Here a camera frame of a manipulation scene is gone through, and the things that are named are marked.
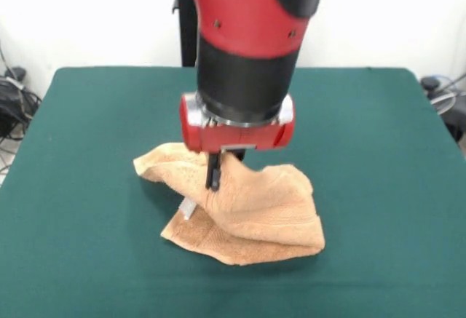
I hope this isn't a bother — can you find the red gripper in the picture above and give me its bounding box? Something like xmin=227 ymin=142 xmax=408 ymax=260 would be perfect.
xmin=178 ymin=93 xmax=296 ymax=191

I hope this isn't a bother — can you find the orange terry towel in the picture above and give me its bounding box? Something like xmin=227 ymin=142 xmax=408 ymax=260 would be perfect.
xmin=133 ymin=142 xmax=325 ymax=266

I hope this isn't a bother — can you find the dark green table cloth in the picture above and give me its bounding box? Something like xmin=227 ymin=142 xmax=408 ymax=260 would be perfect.
xmin=0 ymin=65 xmax=466 ymax=318

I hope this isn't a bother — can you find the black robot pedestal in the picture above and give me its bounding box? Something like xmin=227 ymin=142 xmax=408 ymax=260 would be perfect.
xmin=171 ymin=0 xmax=203 ymax=68

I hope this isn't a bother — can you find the black cable bundle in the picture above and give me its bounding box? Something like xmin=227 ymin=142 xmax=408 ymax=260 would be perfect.
xmin=0 ymin=66 xmax=43 ymax=141

